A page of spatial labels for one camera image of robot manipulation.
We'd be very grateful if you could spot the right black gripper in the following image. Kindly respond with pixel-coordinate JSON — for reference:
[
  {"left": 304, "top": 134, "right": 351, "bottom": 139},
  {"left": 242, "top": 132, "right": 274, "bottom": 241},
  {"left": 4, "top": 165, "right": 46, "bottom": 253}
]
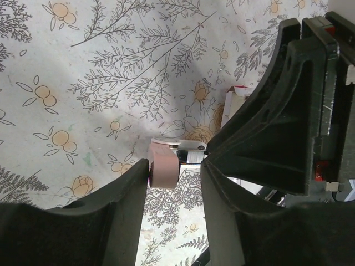
[{"left": 208, "top": 11, "right": 354, "bottom": 202}]

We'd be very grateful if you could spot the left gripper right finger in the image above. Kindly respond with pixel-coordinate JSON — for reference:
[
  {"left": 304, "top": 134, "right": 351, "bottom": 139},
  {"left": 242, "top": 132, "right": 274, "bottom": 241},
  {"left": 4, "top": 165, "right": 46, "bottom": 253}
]
[{"left": 200, "top": 160, "right": 354, "bottom": 265}]

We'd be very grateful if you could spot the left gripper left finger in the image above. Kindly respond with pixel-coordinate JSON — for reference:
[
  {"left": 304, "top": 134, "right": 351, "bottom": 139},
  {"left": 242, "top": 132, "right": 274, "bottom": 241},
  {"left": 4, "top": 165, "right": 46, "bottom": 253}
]
[{"left": 1, "top": 159, "right": 149, "bottom": 265}]

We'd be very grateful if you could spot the red white staple box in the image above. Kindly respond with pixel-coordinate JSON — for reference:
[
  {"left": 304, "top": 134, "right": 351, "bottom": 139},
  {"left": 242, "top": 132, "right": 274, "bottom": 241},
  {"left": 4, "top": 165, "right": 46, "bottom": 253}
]
[{"left": 221, "top": 85, "right": 253, "bottom": 127}]

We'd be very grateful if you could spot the floral table mat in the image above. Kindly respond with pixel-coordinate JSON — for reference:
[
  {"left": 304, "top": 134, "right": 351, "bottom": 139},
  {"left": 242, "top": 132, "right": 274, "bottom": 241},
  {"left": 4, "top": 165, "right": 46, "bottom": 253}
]
[{"left": 1, "top": 1, "right": 328, "bottom": 209}]

